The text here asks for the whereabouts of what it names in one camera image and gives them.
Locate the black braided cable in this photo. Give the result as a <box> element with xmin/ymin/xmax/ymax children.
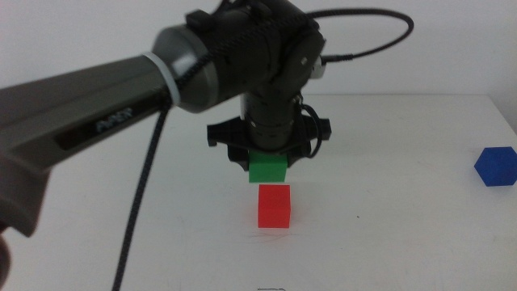
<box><xmin>111</xmin><ymin>15</ymin><xmax>284</xmax><ymax>291</ymax></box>

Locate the black looped cable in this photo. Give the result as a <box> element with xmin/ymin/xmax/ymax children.
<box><xmin>305</xmin><ymin>7</ymin><xmax>415</xmax><ymax>62</ymax></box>

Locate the red cube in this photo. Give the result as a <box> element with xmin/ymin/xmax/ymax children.
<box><xmin>257</xmin><ymin>183</ymin><xmax>292</xmax><ymax>230</ymax></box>

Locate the white cable tie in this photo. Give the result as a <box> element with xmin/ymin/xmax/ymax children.
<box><xmin>141</xmin><ymin>51</ymin><xmax>182</xmax><ymax>107</ymax></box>

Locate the blue cube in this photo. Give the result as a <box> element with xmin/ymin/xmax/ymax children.
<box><xmin>473</xmin><ymin>146</ymin><xmax>517</xmax><ymax>188</ymax></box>

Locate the green cube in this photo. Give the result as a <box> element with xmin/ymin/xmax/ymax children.
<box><xmin>248</xmin><ymin>150</ymin><xmax>289</xmax><ymax>184</ymax></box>

